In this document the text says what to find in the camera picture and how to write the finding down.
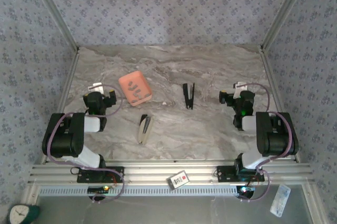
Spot pink plastic tray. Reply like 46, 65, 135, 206
118, 70, 153, 108

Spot black tongs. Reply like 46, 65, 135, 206
182, 82, 196, 110

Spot small circuit board with led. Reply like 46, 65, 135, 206
87, 186, 110, 193
236, 186, 256, 196

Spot white card with red mark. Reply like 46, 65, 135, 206
166, 170, 191, 190

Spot clear plastic bag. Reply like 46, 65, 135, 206
270, 183, 292, 218

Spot white clock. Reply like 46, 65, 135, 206
9, 204, 29, 224

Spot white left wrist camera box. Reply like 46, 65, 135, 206
88, 83, 105, 94

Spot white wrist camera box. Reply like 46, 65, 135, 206
233, 82, 249, 100
88, 83, 105, 94

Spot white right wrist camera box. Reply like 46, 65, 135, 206
233, 82, 249, 100

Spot aluminium table side rail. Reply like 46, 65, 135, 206
39, 48, 81, 165
259, 47, 302, 163

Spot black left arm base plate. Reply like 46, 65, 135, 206
76, 165, 125, 184

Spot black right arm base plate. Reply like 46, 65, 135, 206
216, 165, 265, 182

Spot red wire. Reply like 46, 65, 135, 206
246, 173, 260, 187
110, 170, 123, 188

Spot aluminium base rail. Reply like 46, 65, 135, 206
27, 159, 315, 187

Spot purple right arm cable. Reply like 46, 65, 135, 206
236, 83, 300, 203

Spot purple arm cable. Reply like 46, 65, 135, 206
43, 83, 126, 205
236, 83, 300, 203

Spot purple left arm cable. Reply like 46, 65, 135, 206
43, 83, 126, 205

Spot grey slotted cable duct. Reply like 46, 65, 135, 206
38, 184, 239, 197

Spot aluminium corner post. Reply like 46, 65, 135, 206
259, 0, 315, 52
26, 0, 80, 52

